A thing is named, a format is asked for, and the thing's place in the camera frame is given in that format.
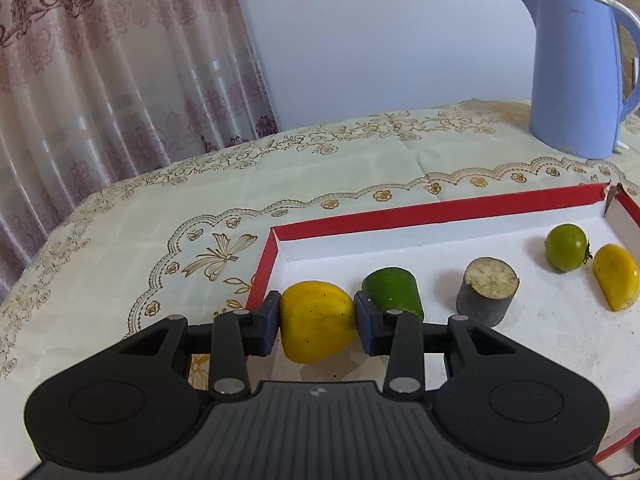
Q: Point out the white kettle base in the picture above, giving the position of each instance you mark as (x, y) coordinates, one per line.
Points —
(622, 146)

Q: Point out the dark eggplant chunk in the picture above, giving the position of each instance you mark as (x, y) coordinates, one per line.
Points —
(482, 300)

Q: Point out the yellow mango half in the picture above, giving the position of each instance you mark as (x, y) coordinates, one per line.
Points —
(315, 320)
(617, 275)

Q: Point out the light blue electric kettle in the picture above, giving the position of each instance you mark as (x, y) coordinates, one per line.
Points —
(570, 75)

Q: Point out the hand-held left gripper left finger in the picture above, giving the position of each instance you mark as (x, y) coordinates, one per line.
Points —
(270, 325)

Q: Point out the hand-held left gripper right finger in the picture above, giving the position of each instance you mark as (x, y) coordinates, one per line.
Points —
(367, 327)

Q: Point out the green cucumber chunk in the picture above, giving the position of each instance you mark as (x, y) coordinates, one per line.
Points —
(392, 290)

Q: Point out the beige floral curtain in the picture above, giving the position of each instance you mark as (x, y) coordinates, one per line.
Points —
(100, 85)

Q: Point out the red shallow cardboard box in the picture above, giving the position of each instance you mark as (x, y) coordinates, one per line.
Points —
(450, 240)

